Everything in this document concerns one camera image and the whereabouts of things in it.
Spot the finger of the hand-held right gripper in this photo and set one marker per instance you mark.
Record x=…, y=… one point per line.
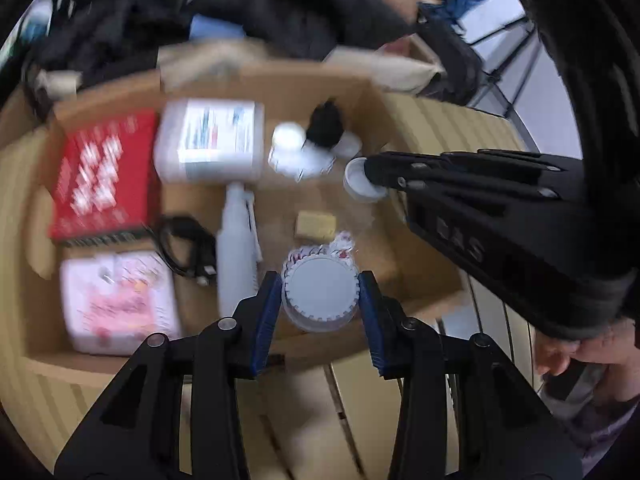
x=465, y=185
x=450, y=160

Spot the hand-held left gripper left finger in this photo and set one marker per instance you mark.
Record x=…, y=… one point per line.
x=265, y=320

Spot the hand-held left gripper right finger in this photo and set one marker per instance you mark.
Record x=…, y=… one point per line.
x=372, y=320

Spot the cardboard box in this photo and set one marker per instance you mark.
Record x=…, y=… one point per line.
x=372, y=260

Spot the white bottle grey cap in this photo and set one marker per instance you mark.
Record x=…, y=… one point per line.
x=320, y=290

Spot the white spray bottle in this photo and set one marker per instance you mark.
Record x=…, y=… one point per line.
x=235, y=260

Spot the small white round case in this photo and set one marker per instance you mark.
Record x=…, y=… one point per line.
x=350, y=146

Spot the yellow sponge block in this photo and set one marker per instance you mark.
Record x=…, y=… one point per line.
x=315, y=225

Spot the white pink printed packet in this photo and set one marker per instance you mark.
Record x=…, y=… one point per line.
x=120, y=300

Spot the white plastic jug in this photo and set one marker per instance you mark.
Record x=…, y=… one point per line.
x=210, y=140

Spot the person's right forearm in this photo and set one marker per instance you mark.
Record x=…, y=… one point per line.
x=595, y=410

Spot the person's right hand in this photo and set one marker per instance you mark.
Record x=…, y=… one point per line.
x=557, y=355

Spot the black backpack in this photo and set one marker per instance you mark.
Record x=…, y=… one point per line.
x=455, y=60

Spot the black tripod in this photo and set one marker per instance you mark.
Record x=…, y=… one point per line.
x=505, y=65

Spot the beige canvas bag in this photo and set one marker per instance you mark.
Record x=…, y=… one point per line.
x=380, y=67

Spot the small white labelled bottle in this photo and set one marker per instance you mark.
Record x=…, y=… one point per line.
x=290, y=147

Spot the black jacket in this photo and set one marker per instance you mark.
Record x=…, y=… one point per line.
x=310, y=5

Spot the red printed box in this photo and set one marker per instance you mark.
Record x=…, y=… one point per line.
x=100, y=180

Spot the pile of black clothes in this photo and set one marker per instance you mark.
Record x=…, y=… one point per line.
x=100, y=15

